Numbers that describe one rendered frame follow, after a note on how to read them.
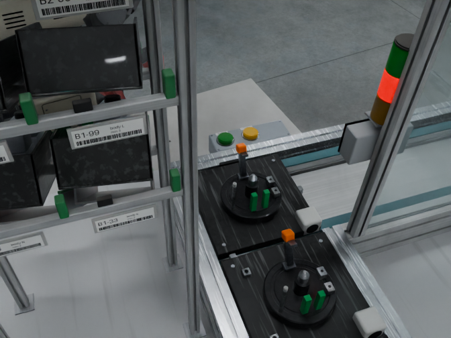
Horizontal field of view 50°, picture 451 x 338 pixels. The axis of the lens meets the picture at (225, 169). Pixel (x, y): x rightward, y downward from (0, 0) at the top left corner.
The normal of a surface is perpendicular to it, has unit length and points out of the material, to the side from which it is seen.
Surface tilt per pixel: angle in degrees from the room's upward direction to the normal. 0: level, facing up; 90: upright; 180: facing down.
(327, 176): 0
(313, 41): 0
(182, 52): 90
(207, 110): 0
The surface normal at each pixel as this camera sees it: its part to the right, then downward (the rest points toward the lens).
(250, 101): 0.04, -0.69
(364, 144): 0.33, 0.69
